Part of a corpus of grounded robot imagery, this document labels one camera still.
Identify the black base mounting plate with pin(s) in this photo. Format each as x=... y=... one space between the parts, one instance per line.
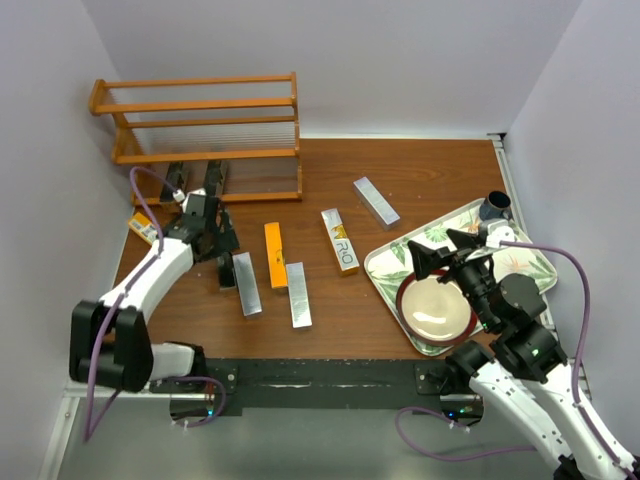
x=322 y=384

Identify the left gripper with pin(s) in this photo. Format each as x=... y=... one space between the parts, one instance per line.
x=225 y=241

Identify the aluminium frame rail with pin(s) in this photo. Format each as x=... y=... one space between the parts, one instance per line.
x=127 y=436

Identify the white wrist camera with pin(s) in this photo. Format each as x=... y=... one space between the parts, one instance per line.
x=494 y=232
x=182 y=198

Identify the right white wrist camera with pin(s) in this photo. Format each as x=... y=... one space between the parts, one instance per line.
x=494 y=232

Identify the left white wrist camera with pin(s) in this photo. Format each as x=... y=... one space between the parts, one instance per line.
x=182 y=198

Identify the orange toothpaste box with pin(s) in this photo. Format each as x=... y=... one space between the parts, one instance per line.
x=275 y=256

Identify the black toothpaste box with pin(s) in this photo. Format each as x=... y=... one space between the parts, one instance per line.
x=225 y=271
x=176 y=176
x=215 y=178

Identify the silver gold R&O toothpaste box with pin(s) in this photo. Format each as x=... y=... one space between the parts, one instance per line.
x=342 y=246

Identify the yellow toothpaste box with barcode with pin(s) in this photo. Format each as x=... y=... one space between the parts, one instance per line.
x=142 y=226

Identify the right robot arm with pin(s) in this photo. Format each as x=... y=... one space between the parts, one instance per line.
x=524 y=372

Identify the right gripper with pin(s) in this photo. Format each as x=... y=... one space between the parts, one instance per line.
x=425 y=259

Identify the red rimmed cream plate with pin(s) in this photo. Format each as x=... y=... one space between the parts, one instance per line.
x=435 y=313

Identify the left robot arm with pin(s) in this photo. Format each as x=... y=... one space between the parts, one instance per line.
x=110 y=345

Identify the orange wooden three-tier shelf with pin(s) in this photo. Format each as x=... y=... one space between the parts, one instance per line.
x=250 y=121

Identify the dark blue mug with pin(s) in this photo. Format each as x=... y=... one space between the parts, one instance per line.
x=496 y=205

